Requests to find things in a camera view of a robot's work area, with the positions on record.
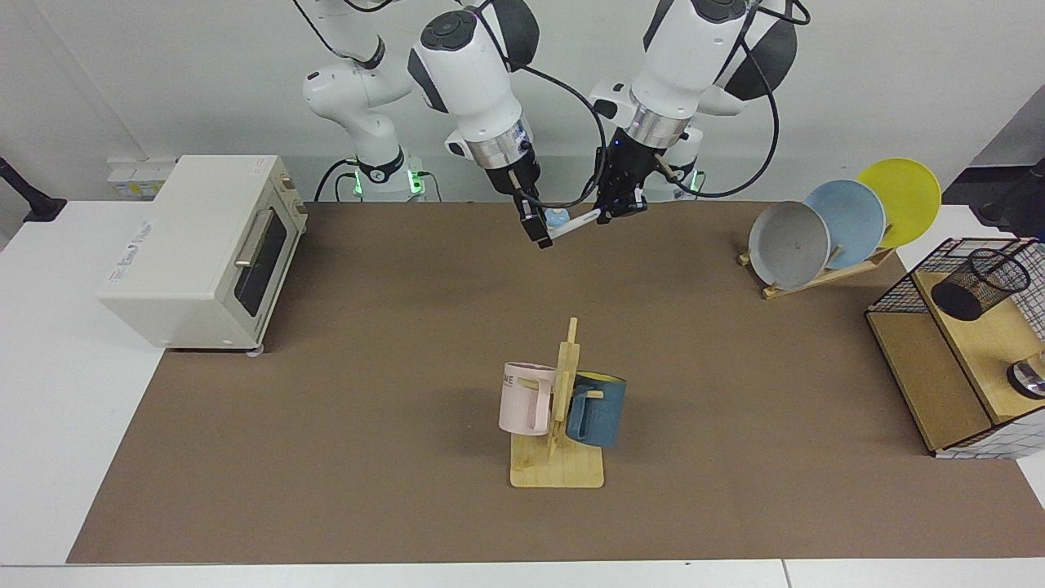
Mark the small blue round bell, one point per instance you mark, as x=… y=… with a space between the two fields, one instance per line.
x=559 y=218

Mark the pink cup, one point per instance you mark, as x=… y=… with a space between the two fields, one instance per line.
x=522 y=400

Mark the brown table cloth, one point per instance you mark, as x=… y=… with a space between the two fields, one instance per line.
x=408 y=457

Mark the glass lid with knob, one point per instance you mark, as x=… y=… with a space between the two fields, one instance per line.
x=1029 y=377

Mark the white wall socket strip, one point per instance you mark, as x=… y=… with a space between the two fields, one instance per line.
x=135 y=175

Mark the light blue plate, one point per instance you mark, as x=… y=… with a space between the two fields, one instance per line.
x=853 y=216

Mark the yellow plate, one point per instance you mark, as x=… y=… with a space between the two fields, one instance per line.
x=906 y=196

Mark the black mesh pen holder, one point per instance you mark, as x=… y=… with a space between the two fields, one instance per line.
x=967 y=294

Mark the wooden plate rack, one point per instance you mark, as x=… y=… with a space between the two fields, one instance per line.
x=824 y=278

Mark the grey plate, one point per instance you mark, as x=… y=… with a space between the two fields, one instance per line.
x=788 y=245

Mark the dark blue cup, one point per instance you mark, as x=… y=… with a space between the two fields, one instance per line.
x=604 y=412

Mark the wooden cup stand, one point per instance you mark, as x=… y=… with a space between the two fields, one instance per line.
x=559 y=469

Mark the white marker with blue cap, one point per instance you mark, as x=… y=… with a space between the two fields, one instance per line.
x=578 y=222

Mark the black stand foot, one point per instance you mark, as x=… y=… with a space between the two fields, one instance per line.
x=37 y=206

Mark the pale toaster oven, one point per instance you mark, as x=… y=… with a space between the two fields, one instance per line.
x=180 y=261

